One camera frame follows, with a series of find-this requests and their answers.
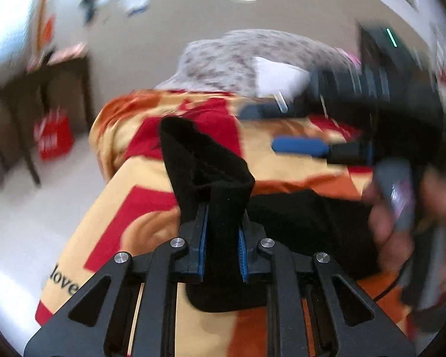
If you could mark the floral pillow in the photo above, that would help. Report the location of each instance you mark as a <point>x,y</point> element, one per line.
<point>212,67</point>

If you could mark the white pillow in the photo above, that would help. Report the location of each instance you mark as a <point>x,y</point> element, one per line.
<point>278,76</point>

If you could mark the person's right hand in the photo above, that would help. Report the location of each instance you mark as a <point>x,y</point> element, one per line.
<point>388,245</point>

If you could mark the black pants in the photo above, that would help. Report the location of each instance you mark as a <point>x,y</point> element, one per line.
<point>223,200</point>

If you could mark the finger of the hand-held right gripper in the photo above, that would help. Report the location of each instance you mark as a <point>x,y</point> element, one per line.
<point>301,145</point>
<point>260,110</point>

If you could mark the window with grille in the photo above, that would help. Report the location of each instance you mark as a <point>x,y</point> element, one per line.
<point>11,15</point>

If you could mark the pink cloth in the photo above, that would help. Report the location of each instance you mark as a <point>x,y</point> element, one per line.
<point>68,52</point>

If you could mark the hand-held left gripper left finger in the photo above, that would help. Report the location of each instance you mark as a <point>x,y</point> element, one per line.
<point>203,247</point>

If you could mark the red shopping bag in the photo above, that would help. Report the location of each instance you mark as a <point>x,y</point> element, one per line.
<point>54,135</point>

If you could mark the wooden door frame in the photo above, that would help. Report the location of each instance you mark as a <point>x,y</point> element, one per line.
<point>42,11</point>

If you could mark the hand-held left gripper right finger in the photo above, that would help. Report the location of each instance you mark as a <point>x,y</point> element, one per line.
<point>242,254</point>

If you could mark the orange red printed blanket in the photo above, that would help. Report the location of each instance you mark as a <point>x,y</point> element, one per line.
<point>141,178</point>

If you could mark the floral grey pillows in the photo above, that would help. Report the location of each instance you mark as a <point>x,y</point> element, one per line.
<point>282,46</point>

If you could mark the dark wooden table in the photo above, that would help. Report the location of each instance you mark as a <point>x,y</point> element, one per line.
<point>29,81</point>

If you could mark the red paper wall sticker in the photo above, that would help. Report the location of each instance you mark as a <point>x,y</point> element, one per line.
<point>49,29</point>

